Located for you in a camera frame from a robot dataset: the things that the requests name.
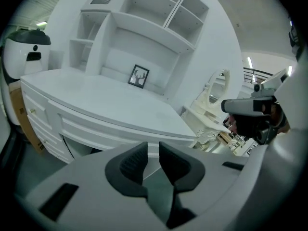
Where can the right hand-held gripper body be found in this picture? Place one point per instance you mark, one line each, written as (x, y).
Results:
(296, 97)

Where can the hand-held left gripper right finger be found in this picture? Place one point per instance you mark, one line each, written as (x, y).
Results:
(183, 170)

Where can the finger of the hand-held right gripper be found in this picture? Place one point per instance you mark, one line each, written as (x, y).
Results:
(240, 106)

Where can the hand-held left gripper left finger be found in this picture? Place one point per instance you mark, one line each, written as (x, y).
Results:
(125, 170)

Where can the wide white desk drawer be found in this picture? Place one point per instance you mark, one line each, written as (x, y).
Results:
(96, 131)

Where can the small white desk drawer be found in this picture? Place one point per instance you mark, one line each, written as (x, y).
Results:
(36, 102)
(41, 131)
(54, 150)

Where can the person's right hand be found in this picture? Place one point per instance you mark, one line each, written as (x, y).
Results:
(280, 117)

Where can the long ceiling light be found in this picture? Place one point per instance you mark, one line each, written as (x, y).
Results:
(290, 70)
(41, 23)
(249, 62)

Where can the oval cream framed mirror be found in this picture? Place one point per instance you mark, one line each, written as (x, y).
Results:
(217, 90)

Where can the black metal railing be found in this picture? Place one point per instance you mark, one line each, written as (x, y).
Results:
(255, 74)

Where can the cream ornate dressing table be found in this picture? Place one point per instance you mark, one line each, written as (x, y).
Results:
(204, 126)

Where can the white desk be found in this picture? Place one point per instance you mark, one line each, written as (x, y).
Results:
(108, 97)

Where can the black framed antler picture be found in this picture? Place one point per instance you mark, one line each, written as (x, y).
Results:
(138, 76)

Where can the brown cardboard box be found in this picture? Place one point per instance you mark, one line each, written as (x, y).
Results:
(24, 119)

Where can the white desk shelf hutch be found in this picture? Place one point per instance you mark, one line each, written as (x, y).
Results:
(144, 40)

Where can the white black mobile robot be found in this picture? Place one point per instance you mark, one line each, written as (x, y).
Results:
(19, 56)

